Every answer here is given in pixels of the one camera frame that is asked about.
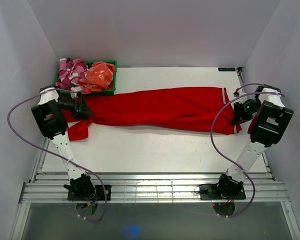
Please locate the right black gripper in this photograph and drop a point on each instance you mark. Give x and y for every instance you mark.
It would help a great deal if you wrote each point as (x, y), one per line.
(239, 116)

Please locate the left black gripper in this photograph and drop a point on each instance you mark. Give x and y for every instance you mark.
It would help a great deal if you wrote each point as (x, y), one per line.
(81, 110)

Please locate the red trousers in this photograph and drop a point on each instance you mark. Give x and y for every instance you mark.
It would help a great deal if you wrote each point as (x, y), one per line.
(198, 109)

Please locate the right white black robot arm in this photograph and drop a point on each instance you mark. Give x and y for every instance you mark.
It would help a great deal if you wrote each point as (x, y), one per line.
(269, 119)

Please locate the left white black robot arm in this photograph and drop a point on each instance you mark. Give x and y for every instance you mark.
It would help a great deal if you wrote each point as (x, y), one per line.
(48, 114)

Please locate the green plastic tray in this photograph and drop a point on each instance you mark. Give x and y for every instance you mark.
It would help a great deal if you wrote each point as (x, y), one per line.
(65, 93)

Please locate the orange crumpled garment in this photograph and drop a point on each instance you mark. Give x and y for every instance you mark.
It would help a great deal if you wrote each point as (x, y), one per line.
(99, 77)

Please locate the pink patterned garment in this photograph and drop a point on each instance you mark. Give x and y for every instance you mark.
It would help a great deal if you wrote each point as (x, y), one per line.
(71, 70)

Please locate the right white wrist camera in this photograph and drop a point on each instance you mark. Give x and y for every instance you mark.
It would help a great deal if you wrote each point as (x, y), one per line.
(240, 95)

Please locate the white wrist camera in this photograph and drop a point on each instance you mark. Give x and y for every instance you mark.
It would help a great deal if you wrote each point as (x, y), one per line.
(74, 91)
(240, 95)

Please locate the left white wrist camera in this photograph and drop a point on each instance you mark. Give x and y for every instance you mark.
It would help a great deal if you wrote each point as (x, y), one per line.
(74, 91)

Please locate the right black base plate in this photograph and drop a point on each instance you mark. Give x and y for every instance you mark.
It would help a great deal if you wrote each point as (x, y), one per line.
(212, 191)

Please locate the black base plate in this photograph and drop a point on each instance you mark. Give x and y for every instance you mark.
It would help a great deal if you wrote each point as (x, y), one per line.
(98, 194)
(212, 191)

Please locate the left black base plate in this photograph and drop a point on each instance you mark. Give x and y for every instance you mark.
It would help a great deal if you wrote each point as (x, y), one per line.
(98, 194)

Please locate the aluminium frame rail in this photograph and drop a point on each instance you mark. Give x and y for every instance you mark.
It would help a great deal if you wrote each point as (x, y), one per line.
(152, 188)

